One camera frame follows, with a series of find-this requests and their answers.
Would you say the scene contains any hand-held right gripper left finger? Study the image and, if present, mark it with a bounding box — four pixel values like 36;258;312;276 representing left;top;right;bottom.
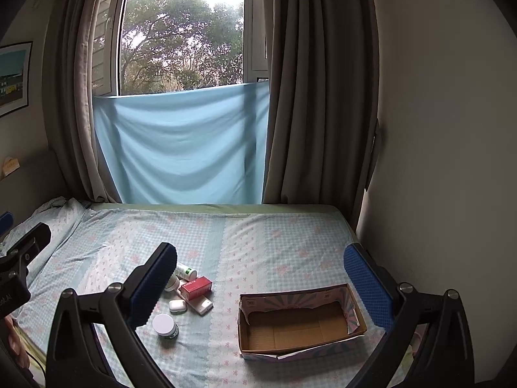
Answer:
44;242;178;388

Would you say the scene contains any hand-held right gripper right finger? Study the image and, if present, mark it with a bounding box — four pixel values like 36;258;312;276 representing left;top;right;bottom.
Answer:
343;242;476;388

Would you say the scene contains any white bottle with green label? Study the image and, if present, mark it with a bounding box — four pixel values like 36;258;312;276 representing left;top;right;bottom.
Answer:
175;262;198;282

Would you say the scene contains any small red carton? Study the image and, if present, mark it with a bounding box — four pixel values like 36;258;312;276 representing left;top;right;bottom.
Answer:
179;275;213;301

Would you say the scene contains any beige rectangular case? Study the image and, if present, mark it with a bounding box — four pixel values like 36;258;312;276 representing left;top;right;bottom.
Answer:
186;296;214;316

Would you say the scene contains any cardboard box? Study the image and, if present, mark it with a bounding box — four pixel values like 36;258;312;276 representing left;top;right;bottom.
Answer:
237;283;368;361

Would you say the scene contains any person's left hand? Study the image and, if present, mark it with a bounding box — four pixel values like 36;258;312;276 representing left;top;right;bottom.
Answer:
5;316;30;369

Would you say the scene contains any crumpled checked blanket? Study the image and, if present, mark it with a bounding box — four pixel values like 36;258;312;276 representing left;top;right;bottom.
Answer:
0;196;92;277

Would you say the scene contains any checked floral bed sheet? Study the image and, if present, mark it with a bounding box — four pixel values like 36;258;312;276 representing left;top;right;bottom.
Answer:
8;202;410;388

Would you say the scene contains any light blue hanging cloth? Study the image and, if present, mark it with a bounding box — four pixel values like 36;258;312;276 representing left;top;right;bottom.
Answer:
92;81;270;205

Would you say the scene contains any grey-brown window curtain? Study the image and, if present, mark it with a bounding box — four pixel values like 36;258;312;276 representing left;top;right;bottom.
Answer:
41;0;135;203
262;0;381;233

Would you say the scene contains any framed wall poster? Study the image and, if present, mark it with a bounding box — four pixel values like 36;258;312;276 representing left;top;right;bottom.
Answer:
0;41;34;119

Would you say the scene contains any window with white frame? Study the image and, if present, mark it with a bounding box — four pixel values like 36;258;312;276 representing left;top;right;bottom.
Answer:
92;0;270;98

